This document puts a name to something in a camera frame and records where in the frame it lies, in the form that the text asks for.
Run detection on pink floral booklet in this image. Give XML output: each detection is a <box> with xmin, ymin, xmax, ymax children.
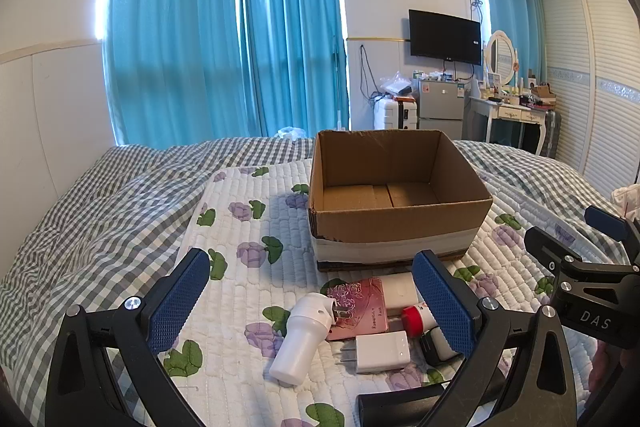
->
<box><xmin>324</xmin><ymin>277</ymin><xmax>388</xmax><ymax>342</ymax></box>

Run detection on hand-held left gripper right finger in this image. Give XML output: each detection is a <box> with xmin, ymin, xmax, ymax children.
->
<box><xmin>411</xmin><ymin>249</ymin><xmax>581</xmax><ymax>427</ymax></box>

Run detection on white bottle with red cap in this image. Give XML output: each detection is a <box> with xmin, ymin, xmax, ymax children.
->
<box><xmin>401</xmin><ymin>302</ymin><xmax>441</xmax><ymax>338</ymax></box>

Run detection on person's right hand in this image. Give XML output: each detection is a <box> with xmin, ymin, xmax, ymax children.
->
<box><xmin>590</xmin><ymin>337</ymin><xmax>640</xmax><ymax>395</ymax></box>

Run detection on white cylindrical plug-in device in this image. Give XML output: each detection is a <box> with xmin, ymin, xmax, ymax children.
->
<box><xmin>269</xmin><ymin>293</ymin><xmax>351</xmax><ymax>385</ymax></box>

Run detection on brown cardboard box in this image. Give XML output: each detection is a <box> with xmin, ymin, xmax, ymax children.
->
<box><xmin>307</xmin><ymin>129</ymin><xmax>495</xmax><ymax>273</ymax></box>

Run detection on black hanging cable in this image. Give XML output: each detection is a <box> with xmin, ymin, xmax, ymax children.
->
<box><xmin>358</xmin><ymin>44</ymin><xmax>383</xmax><ymax>100</ymax></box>

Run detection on floral quilted mat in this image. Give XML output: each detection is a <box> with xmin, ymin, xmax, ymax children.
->
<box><xmin>177</xmin><ymin>157</ymin><xmax>640</xmax><ymax>427</ymax></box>

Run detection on pink white cloth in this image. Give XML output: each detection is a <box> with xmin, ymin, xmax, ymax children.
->
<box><xmin>611</xmin><ymin>184</ymin><xmax>640</xmax><ymax>220</ymax></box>

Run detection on white charger adapter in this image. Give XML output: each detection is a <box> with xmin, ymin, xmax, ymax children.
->
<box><xmin>339</xmin><ymin>330</ymin><xmax>411</xmax><ymax>375</ymax></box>

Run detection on white slatted wardrobe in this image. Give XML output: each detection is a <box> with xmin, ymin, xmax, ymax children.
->
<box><xmin>540</xmin><ymin>0</ymin><xmax>640</xmax><ymax>185</ymax></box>

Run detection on white dressing table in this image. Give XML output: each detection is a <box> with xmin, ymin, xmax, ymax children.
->
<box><xmin>467</xmin><ymin>94</ymin><xmax>556</xmax><ymax>155</ymax></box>

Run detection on round white mirror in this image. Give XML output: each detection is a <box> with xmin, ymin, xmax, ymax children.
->
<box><xmin>484</xmin><ymin>30</ymin><xmax>520</xmax><ymax>88</ymax></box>

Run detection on white rectangular block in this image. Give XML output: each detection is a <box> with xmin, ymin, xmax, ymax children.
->
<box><xmin>382</xmin><ymin>272</ymin><xmax>421</xmax><ymax>308</ymax></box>

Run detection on white suitcase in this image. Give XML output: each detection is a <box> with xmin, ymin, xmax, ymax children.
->
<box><xmin>373</xmin><ymin>99</ymin><xmax>419</xmax><ymax>131</ymax></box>

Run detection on narrow blue curtain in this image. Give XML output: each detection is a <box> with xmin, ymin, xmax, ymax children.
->
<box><xmin>237</xmin><ymin>0</ymin><xmax>351</xmax><ymax>138</ymax></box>

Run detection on black wall television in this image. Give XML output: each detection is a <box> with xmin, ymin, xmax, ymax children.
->
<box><xmin>408</xmin><ymin>9</ymin><xmax>483</xmax><ymax>66</ymax></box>

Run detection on silver mini fridge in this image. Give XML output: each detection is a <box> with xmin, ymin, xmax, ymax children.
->
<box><xmin>417</xmin><ymin>79</ymin><xmax>466</xmax><ymax>140</ymax></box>

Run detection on wide blue curtain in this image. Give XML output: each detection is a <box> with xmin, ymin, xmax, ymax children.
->
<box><xmin>102</xmin><ymin>0</ymin><xmax>266</xmax><ymax>145</ymax></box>

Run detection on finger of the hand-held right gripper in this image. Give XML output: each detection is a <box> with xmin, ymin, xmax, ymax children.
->
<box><xmin>584</xmin><ymin>205</ymin><xmax>640</xmax><ymax>244</ymax></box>
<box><xmin>524</xmin><ymin>226</ymin><xmax>640</xmax><ymax>280</ymax></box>

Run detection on blue curtain beside wardrobe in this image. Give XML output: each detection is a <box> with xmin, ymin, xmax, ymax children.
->
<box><xmin>472</xmin><ymin>0</ymin><xmax>546</xmax><ymax>82</ymax></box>

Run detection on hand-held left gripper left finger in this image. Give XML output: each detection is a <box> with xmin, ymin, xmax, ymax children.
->
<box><xmin>45</xmin><ymin>248</ymin><xmax>211</xmax><ymax>427</ymax></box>

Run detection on dark suitcase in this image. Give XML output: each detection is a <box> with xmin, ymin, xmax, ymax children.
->
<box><xmin>537</xmin><ymin>109</ymin><xmax>562</xmax><ymax>158</ymax></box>

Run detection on pile of plastic bags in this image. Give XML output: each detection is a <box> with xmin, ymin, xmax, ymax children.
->
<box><xmin>378</xmin><ymin>71</ymin><xmax>418</xmax><ymax>100</ymax></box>

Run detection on small black case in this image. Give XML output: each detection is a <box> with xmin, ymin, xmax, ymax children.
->
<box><xmin>419</xmin><ymin>327</ymin><xmax>463</xmax><ymax>367</ymax></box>

